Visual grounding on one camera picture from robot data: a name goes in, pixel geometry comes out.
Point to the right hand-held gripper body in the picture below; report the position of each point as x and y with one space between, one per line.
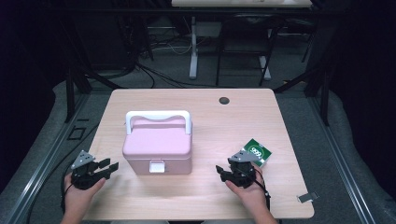
243 172

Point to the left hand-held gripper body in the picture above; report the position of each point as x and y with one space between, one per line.
83 177

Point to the green and white carton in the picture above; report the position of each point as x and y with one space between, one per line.
260 151

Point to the pink storage box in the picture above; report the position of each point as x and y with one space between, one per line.
157 146

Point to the person's left hand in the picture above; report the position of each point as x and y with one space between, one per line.
76 199

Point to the person's right hand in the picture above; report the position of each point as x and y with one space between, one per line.
253 196

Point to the metal clip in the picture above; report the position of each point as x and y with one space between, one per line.
307 197

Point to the black metal stand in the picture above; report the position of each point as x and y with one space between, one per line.
325 93
70 93

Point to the black chair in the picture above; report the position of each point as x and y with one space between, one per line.
249 34

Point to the white desk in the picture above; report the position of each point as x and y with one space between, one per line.
239 3

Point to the grey metal floor rail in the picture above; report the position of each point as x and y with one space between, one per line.
342 168
40 168

